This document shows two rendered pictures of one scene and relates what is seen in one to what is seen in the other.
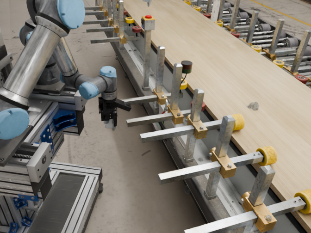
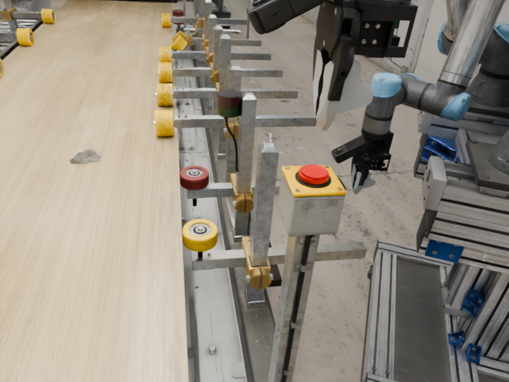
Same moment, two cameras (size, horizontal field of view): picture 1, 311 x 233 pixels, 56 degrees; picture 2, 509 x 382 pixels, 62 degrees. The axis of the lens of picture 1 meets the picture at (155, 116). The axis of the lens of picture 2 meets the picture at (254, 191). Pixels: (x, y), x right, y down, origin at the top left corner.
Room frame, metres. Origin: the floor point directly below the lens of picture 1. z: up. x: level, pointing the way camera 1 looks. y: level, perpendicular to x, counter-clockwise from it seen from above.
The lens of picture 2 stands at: (2.33, 0.09, 1.51)
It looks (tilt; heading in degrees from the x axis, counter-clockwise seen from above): 33 degrees down; 189
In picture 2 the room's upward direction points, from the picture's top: 4 degrees clockwise
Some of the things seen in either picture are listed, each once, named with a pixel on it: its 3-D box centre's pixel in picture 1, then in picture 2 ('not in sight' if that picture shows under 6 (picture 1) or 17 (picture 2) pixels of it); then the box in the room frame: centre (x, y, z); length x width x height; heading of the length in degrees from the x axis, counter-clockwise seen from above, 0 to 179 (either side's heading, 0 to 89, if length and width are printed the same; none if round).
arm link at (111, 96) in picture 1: (108, 93); (376, 123); (1.19, 0.23, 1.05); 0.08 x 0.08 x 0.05
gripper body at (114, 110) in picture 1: (108, 107); (372, 148); (1.19, 0.24, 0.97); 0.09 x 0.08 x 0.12; 111
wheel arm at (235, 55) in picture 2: not in sight; (218, 54); (0.38, -0.44, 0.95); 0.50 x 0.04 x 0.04; 111
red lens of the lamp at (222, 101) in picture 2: (186, 64); (229, 98); (1.38, -0.14, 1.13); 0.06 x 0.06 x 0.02
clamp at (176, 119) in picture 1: (175, 113); (240, 192); (1.35, -0.11, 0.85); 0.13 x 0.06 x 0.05; 21
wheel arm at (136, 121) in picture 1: (164, 117); (263, 189); (1.31, -0.05, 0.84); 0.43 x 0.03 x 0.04; 111
